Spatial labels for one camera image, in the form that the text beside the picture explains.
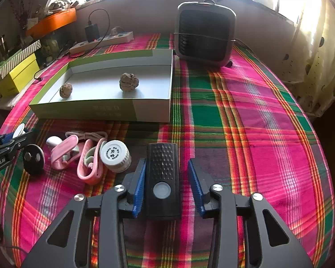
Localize white round bottle cap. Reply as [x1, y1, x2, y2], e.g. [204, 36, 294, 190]
[102, 140, 132, 173]

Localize greenish glass ornament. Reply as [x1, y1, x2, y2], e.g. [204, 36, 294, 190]
[40, 36, 60, 56]

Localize black round disc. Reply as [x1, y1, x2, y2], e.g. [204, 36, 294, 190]
[24, 144, 45, 175]

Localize pale pink cord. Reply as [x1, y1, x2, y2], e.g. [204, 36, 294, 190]
[65, 131, 109, 143]

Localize grey portable fan heater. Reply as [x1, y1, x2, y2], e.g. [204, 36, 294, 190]
[174, 0, 237, 67]

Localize green white cardboard box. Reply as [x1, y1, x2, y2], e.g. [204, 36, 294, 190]
[29, 49, 174, 123]

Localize yellow box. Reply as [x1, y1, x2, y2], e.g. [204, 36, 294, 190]
[0, 53, 40, 95]

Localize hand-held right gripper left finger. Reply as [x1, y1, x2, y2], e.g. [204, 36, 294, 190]
[21, 158, 148, 268]

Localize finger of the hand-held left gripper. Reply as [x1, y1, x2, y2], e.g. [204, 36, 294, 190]
[0, 128, 35, 162]
[0, 134, 17, 147]

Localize pink clip with green inner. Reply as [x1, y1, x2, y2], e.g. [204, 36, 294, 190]
[77, 138, 108, 185]

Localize small walnut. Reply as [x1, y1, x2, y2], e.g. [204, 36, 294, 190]
[59, 83, 73, 99]

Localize white power strip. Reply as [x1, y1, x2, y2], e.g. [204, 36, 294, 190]
[69, 31, 134, 55]

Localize orange tray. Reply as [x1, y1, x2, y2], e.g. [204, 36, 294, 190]
[26, 7, 77, 39]

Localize striped box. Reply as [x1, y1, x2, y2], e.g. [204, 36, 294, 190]
[0, 40, 42, 73]

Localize black remote control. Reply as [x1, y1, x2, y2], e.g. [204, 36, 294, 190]
[145, 143, 182, 220]

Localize dried branches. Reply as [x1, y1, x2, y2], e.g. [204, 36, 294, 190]
[6, 0, 34, 28]

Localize black charger with cable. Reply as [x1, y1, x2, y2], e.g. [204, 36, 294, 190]
[33, 8, 111, 82]

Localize glass jar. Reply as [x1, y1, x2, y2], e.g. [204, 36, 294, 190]
[0, 35, 9, 58]

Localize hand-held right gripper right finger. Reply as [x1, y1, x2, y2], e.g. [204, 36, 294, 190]
[188, 159, 316, 268]

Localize pink clip with white parts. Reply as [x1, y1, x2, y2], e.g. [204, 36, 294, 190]
[46, 134, 86, 170]

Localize cream curtain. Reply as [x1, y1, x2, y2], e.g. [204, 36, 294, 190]
[278, 0, 335, 118]

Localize plaid blanket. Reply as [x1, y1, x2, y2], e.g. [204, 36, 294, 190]
[0, 32, 335, 268]

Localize large walnut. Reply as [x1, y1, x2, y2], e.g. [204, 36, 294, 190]
[119, 73, 140, 91]

